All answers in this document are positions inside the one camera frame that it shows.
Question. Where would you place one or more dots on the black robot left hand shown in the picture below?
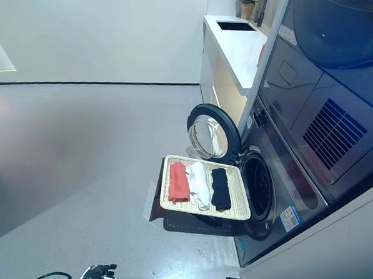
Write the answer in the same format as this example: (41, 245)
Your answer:
(98, 270)

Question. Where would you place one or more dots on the black cloth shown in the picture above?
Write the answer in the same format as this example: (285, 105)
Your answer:
(220, 188)

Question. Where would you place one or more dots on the white cloth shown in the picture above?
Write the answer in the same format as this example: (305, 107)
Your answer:
(200, 181)

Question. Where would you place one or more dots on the red cloth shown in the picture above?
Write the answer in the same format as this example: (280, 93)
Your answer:
(179, 183)

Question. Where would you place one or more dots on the dark grey washing machine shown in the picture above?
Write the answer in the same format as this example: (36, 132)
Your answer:
(296, 189)

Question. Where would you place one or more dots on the dark brown stool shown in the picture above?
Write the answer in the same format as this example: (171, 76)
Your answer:
(194, 225)

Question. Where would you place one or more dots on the energy label sticker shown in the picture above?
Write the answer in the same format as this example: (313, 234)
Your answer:
(290, 215)

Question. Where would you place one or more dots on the cream wicker tray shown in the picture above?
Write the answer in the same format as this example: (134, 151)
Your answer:
(237, 195)

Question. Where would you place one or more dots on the round glass washer door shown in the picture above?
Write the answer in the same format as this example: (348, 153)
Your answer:
(207, 137)

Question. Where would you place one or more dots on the blue white label sticker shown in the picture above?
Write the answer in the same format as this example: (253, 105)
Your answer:
(249, 122)

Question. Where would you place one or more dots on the dark dryer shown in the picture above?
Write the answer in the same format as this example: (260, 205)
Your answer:
(302, 83)

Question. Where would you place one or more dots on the white counter cabinet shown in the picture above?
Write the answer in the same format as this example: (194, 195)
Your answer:
(238, 51)

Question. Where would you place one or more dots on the black rectangular sink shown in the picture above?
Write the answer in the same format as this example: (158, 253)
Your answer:
(236, 26)

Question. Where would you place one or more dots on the dark sink faucet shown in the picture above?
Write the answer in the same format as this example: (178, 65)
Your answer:
(260, 16)

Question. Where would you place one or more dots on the potted plant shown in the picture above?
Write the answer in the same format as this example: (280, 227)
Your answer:
(247, 9)

